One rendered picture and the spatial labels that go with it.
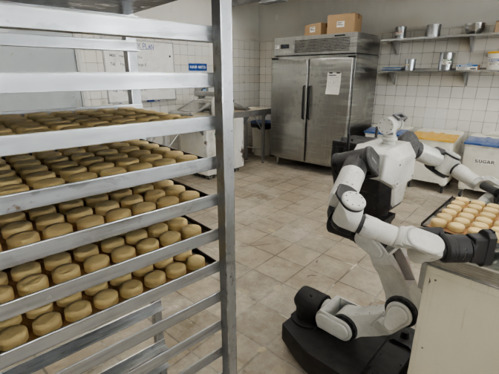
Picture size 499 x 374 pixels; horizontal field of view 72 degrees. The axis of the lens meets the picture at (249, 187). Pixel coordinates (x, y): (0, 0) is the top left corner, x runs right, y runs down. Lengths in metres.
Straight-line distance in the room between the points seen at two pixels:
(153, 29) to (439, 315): 1.35
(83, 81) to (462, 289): 1.32
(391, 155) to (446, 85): 4.29
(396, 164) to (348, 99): 3.75
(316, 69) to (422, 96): 1.59
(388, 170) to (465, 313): 0.58
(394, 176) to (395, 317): 0.63
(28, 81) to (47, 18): 0.10
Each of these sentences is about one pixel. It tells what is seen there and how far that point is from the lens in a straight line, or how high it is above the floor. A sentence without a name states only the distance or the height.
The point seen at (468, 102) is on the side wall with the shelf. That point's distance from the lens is 5.65.
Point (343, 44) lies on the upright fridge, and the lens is 5.28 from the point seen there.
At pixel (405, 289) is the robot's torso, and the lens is 1.69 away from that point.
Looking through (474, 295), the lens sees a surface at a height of 0.78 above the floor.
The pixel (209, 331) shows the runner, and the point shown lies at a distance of 0.98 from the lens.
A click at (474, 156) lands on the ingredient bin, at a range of 5.05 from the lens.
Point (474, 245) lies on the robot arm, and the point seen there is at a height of 1.02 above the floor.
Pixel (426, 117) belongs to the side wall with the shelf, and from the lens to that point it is 5.77.
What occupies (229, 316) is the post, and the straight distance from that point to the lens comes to 0.96.
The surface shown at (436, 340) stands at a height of 0.54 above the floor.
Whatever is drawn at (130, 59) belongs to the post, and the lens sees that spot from 1.14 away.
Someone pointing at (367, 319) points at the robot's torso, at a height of 0.39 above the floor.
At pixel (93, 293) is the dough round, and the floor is 1.05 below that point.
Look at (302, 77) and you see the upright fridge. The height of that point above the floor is 1.46.
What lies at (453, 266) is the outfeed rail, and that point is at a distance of 1.45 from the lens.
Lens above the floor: 1.51
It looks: 18 degrees down
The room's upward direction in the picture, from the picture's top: straight up
